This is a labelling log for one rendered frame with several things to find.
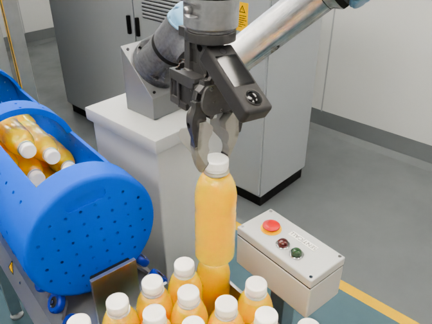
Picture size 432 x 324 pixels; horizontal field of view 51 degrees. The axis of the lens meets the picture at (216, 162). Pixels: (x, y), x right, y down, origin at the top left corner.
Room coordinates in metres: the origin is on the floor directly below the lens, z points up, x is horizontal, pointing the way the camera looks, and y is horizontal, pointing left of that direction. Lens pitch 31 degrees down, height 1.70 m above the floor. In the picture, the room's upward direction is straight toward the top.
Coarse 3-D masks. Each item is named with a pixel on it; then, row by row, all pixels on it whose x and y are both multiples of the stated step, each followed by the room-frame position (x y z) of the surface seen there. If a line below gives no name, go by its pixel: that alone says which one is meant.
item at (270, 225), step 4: (268, 220) 0.74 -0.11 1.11; (272, 220) 0.74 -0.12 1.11; (264, 224) 0.72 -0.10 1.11; (268, 224) 0.72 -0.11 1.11; (272, 224) 0.72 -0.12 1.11; (276, 224) 0.72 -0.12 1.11; (264, 228) 0.71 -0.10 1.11; (268, 228) 0.71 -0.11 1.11; (272, 228) 0.71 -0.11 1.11; (276, 228) 0.71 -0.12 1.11
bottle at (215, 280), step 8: (200, 264) 0.66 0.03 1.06; (200, 272) 0.65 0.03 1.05; (208, 272) 0.65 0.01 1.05; (216, 272) 0.65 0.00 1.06; (224, 272) 0.65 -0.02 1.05; (208, 280) 0.64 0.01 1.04; (216, 280) 0.64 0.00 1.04; (224, 280) 0.65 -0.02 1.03; (208, 288) 0.64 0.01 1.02; (216, 288) 0.64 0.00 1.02; (224, 288) 0.65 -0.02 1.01; (208, 296) 0.64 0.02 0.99; (216, 296) 0.64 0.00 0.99; (208, 304) 0.64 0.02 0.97; (208, 312) 0.64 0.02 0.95
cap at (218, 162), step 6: (210, 156) 0.60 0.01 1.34; (216, 156) 0.60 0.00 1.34; (222, 156) 0.60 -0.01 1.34; (210, 162) 0.58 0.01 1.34; (216, 162) 0.59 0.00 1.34; (222, 162) 0.58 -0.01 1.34; (228, 162) 0.59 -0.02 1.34; (210, 168) 0.58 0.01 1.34; (216, 168) 0.58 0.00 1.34; (222, 168) 0.58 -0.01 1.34
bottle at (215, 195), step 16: (208, 176) 0.58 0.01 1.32; (224, 176) 0.58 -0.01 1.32; (208, 192) 0.57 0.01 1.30; (224, 192) 0.57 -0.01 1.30; (208, 208) 0.56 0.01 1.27; (224, 208) 0.56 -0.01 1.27; (208, 224) 0.56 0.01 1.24; (224, 224) 0.56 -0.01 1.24; (208, 240) 0.56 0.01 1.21; (224, 240) 0.56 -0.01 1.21; (208, 256) 0.56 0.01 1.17; (224, 256) 0.56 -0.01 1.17
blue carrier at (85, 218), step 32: (0, 96) 1.42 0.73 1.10; (64, 128) 1.09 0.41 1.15; (0, 160) 0.83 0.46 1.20; (96, 160) 0.99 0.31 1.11; (0, 192) 0.76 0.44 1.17; (32, 192) 0.70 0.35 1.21; (64, 192) 0.68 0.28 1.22; (96, 192) 0.72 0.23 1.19; (128, 192) 0.76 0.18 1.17; (0, 224) 0.72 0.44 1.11; (32, 224) 0.64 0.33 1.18; (64, 224) 0.67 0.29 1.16; (96, 224) 0.71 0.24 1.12; (128, 224) 0.75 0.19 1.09; (32, 256) 0.62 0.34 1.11; (64, 256) 0.66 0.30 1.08; (96, 256) 0.70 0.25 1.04; (128, 256) 0.75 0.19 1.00; (64, 288) 0.65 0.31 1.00
